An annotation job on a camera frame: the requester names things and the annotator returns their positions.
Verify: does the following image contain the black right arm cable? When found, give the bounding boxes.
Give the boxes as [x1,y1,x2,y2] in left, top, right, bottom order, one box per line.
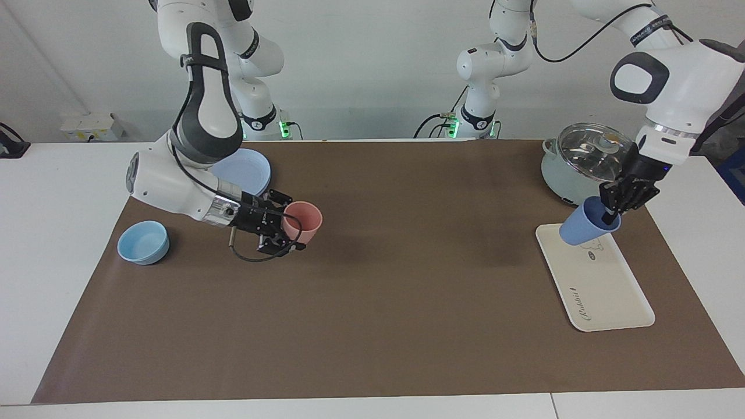
[171,133,304,263]

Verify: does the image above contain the brown paper table mat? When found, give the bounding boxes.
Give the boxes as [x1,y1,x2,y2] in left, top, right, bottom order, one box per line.
[32,140,745,404]

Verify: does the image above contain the glass pot lid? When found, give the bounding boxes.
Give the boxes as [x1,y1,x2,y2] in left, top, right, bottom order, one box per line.
[556,122,636,184]

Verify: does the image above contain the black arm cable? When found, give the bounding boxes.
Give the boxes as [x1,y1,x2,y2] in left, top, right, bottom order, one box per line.
[171,133,304,263]
[528,2,694,63]

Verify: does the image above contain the periwinkle blue plate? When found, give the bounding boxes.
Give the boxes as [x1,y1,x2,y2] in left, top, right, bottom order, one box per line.
[208,148,272,197]

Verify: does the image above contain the cream rabbit print tray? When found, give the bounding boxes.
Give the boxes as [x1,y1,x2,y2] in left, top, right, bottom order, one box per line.
[535,222,656,333]

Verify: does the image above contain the pale green cooking pot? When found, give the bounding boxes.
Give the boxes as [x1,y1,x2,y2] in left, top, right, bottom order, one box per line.
[540,137,623,208]

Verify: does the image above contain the pink cup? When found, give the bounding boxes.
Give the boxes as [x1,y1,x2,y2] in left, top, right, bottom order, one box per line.
[281,201,324,248]

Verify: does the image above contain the light blue bowl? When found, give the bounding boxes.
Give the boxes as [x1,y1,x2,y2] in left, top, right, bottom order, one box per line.
[117,221,171,266]

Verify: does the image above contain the black base cables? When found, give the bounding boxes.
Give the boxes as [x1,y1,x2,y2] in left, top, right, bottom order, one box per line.
[413,86,466,140]

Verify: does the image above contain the white power strip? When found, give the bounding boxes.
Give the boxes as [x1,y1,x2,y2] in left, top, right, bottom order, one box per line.
[59,112,125,143]

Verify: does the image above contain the black stand with cable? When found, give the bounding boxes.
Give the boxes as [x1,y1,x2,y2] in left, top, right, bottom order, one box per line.
[696,92,745,157]

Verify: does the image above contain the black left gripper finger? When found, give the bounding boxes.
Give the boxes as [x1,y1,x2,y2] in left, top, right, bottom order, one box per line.
[620,180,662,215]
[598,182,623,227]

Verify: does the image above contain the periwinkle blue cup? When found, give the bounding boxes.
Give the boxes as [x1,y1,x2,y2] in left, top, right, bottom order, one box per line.
[559,196,622,247]

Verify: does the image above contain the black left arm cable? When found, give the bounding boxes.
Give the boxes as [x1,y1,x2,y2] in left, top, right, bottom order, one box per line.
[528,2,694,63]

